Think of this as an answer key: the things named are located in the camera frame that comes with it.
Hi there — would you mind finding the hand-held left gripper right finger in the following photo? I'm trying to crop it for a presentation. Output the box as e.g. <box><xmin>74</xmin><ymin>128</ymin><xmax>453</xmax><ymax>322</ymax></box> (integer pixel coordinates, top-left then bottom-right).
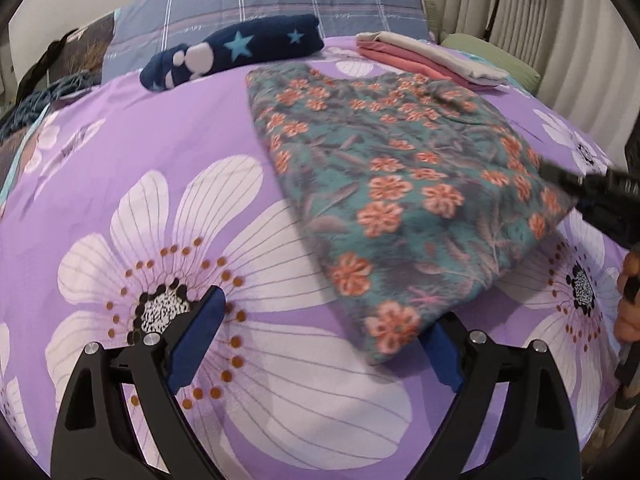
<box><xmin>417</xmin><ymin>311</ymin><xmax>585</xmax><ymax>480</ymax></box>

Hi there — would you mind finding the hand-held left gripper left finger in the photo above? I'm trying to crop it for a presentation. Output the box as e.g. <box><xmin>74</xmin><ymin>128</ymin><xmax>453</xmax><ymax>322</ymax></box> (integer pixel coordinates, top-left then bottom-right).
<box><xmin>50</xmin><ymin>285</ymin><xmax>232</xmax><ymax>480</ymax></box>

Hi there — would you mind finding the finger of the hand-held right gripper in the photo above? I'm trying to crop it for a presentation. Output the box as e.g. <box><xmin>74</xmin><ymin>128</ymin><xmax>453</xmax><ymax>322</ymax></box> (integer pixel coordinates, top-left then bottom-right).
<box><xmin>539</xmin><ymin>159</ymin><xmax>608</xmax><ymax>201</ymax></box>

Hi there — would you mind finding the teal floral print garment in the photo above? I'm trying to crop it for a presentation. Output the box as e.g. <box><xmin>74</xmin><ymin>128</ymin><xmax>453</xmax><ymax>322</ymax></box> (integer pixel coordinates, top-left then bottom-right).
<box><xmin>246</xmin><ymin>64</ymin><xmax>581</xmax><ymax>367</ymax></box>

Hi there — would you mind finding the dark clothes pile at left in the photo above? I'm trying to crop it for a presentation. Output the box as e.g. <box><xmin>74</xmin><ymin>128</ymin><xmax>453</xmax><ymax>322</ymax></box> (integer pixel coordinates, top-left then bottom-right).
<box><xmin>0</xmin><ymin>71</ymin><xmax>102</xmax><ymax>142</ymax></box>

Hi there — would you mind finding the person's right hand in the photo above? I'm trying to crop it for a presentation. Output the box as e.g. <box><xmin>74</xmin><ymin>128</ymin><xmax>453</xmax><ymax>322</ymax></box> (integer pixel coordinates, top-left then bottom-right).
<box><xmin>614</xmin><ymin>249</ymin><xmax>640</xmax><ymax>346</ymax></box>

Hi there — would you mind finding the green cushion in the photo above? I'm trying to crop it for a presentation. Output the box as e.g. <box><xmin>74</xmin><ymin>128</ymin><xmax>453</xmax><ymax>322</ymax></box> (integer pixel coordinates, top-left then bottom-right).
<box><xmin>440</xmin><ymin>33</ymin><xmax>542</xmax><ymax>97</ymax></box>

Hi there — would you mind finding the beige curtain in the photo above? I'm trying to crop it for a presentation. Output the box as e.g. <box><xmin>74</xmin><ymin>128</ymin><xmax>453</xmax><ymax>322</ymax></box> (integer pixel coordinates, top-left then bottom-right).
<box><xmin>430</xmin><ymin>0</ymin><xmax>640</xmax><ymax>173</ymax></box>

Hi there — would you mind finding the purple floral bed sheet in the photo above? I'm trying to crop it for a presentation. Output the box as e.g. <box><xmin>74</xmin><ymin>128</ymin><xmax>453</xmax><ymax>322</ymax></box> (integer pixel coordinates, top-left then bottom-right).
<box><xmin>0</xmin><ymin>35</ymin><xmax>628</xmax><ymax>480</ymax></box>

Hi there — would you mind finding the folded beige garment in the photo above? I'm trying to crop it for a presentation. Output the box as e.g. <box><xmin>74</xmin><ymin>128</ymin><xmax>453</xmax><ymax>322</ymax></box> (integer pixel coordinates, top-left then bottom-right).
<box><xmin>356</xmin><ymin>30</ymin><xmax>510</xmax><ymax>87</ymax></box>

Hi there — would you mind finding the black floor lamp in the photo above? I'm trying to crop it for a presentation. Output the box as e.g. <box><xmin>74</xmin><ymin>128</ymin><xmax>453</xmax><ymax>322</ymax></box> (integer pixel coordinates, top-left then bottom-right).
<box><xmin>486</xmin><ymin>0</ymin><xmax>507</xmax><ymax>41</ymax></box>

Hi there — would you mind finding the folded pink garment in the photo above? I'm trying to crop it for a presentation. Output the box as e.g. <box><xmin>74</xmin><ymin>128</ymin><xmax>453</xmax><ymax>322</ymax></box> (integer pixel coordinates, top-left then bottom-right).
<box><xmin>356</xmin><ymin>39</ymin><xmax>472</xmax><ymax>84</ymax></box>

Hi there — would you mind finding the navy star print fleece garment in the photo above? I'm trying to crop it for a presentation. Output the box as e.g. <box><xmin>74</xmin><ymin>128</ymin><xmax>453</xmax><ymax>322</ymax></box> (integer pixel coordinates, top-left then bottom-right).
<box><xmin>139</xmin><ymin>14</ymin><xmax>327</xmax><ymax>94</ymax></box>

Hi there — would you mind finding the dark hanging cloth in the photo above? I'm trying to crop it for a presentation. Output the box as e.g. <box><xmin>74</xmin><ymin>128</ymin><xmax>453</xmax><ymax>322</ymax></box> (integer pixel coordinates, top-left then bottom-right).
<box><xmin>14</xmin><ymin>29</ymin><xmax>77</xmax><ymax>108</ymax></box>

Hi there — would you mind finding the blue plaid pillow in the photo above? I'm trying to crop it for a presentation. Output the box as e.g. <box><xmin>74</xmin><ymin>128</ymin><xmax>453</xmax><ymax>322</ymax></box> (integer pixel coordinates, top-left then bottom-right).
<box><xmin>102</xmin><ymin>0</ymin><xmax>432</xmax><ymax>84</ymax></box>

